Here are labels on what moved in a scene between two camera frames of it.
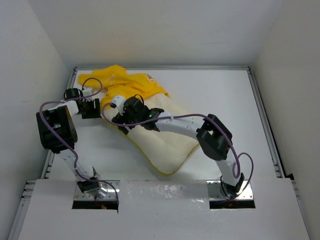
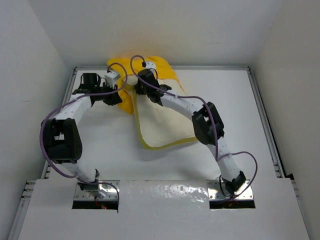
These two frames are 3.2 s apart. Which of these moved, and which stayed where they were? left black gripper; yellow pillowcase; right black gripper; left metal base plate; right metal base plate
Moved: right black gripper; left black gripper; yellow pillowcase
Stayed: right metal base plate; left metal base plate
